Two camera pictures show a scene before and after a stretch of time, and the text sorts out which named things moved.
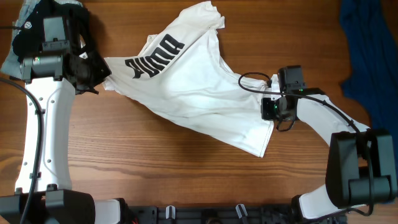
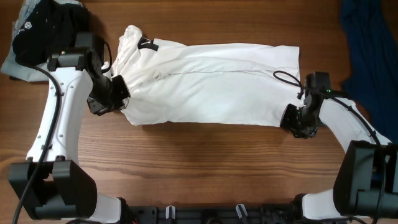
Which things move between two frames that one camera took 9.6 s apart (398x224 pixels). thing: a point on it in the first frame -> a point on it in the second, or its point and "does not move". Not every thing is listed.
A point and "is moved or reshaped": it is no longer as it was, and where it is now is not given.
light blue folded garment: x=11 y=64 does not move
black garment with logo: x=83 y=63 does not move
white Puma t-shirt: x=181 y=73 is moved or reshaped
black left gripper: x=104 y=71 -> x=124 y=92
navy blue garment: x=369 y=43 does not move
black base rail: x=240 y=214 does not move
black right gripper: x=266 y=108 -> x=292 y=119
